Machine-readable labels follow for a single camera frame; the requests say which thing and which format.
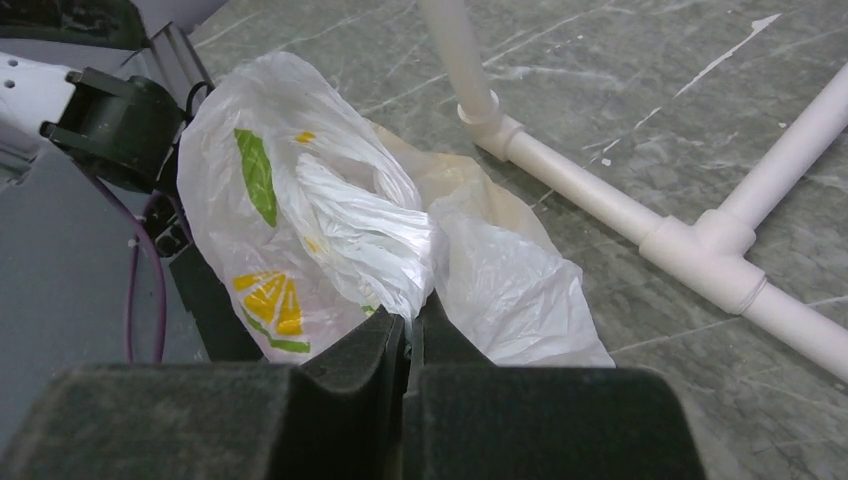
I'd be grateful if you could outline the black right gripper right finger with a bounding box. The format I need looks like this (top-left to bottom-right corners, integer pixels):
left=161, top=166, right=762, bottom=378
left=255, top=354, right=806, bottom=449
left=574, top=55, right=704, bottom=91
left=402, top=295, right=706, bottom=479

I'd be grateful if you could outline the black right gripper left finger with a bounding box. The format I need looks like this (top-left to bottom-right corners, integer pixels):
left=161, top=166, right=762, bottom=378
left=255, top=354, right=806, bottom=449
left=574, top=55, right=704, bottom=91
left=1, top=310, right=404, bottom=479

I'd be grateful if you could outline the white printed plastic bag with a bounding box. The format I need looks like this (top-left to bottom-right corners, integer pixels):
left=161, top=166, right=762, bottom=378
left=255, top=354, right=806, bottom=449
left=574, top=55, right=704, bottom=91
left=177, top=52, right=613, bottom=367

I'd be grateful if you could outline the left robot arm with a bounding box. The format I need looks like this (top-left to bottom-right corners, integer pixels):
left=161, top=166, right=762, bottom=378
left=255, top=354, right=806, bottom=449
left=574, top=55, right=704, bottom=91
left=1, top=54, right=187, bottom=196

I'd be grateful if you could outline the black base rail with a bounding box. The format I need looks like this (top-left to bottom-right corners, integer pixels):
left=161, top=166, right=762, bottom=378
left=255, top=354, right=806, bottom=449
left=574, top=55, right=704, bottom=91
left=141, top=192, right=263, bottom=361

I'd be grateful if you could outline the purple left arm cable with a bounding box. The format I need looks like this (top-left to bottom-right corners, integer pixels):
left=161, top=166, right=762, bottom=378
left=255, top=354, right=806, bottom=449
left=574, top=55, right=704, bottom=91
left=86, top=172, right=193, bottom=364

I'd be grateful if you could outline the white pvc pipe frame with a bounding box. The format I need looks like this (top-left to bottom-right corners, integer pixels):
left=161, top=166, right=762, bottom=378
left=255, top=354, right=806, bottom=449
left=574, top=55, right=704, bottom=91
left=418, top=1, right=847, bottom=379

